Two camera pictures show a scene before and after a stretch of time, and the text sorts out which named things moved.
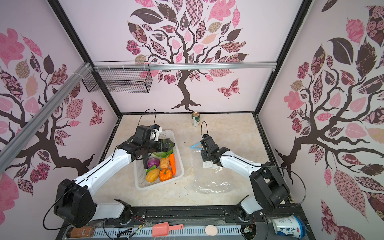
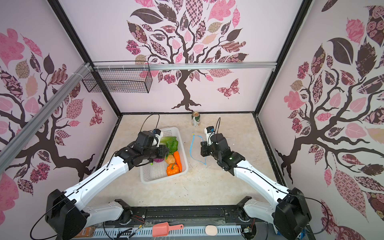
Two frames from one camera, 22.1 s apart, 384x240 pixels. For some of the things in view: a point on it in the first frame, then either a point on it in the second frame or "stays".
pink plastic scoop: [161, 229] stays
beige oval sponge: [211, 230] stays
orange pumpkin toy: [165, 175] -> [172, 169]
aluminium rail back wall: [184, 66] stays
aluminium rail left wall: [10, 148] stays
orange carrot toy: [172, 161] -> [178, 160]
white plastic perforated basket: [140, 172] -> [154, 172]
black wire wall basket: [129, 76] stays
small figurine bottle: [195, 119] stays
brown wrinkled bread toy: [164, 162] -> [170, 159]
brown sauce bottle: [80, 232] stays
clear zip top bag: [209, 177] -> [195, 151]
